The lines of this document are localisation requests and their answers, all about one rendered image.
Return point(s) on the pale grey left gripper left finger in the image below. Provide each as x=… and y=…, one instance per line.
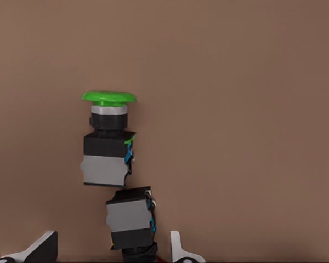
x=41, y=248

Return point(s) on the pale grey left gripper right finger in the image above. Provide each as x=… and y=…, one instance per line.
x=176, y=248

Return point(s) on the green mushroom push-button switch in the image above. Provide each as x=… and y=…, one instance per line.
x=105, y=153

